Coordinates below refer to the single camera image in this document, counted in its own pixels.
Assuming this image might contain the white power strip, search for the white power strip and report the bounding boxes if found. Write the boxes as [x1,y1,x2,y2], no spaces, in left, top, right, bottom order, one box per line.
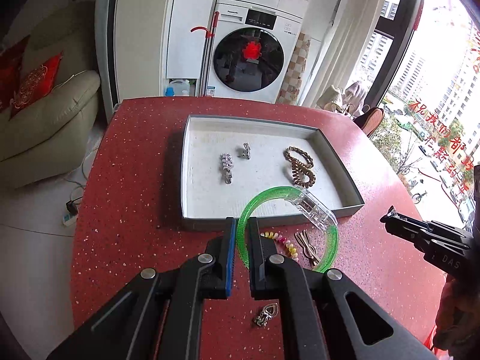
[62,212,78,228]

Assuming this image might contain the red embroidered cushion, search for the red embroidered cushion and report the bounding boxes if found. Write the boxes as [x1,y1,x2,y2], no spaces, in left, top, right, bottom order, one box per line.
[10,52,64,119]

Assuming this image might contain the red handled mop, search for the red handled mop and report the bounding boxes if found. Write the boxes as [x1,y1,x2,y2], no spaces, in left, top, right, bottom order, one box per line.
[190,10,220,97]

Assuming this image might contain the white detergent bottle blue cap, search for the white detergent bottle blue cap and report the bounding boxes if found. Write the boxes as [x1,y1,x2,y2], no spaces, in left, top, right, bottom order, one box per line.
[164,86,175,97]

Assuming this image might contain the bronze metal hair clip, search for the bronze metal hair clip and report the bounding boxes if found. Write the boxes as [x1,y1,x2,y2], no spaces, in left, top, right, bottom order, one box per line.
[295,230,320,267]

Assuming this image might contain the pink yellow spiral hair tie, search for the pink yellow spiral hair tie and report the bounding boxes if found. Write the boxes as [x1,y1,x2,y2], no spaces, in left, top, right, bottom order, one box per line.
[260,231,300,263]

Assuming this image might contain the clothes on drying rack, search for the clothes on drying rack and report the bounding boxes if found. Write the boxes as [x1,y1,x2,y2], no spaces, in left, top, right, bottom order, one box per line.
[315,80,370,119]

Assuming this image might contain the person's right hand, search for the person's right hand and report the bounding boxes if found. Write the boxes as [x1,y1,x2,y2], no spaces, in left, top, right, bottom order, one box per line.
[433,275,479,359]

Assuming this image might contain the white front-load washing machine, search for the white front-load washing machine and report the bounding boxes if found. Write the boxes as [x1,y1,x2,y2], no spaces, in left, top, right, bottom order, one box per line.
[206,0,301,103]

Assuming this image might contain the clear plastic jug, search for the clear plastic jug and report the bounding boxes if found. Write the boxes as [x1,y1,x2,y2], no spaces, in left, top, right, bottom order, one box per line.
[167,79,191,97]

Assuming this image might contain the brown braided hair tie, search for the brown braided hair tie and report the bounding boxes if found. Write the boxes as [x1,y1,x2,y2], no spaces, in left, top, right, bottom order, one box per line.
[283,145,315,169]

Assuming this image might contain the brown round chair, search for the brown round chair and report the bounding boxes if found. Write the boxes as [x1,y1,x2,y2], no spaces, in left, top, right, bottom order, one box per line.
[353,107,384,137]

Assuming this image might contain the checkered hanging towel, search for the checkered hanging towel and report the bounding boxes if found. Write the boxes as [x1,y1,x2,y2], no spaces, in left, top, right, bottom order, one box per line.
[277,33,311,105]

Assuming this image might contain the beige leather sofa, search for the beige leather sofa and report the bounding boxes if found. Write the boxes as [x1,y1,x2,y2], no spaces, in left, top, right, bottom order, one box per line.
[1,1,101,189]

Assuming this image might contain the green translucent bangle bracelet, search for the green translucent bangle bracelet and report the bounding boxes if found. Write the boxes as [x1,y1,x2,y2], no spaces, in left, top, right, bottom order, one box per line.
[236,184,339,274]

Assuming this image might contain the silver heart pendant brooch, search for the silver heart pendant brooch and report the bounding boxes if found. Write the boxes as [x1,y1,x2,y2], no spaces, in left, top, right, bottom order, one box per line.
[254,302,279,328]

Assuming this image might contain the grey jewelry tray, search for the grey jewelry tray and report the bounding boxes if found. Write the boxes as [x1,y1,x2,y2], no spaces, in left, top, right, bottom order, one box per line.
[180,115,365,231]

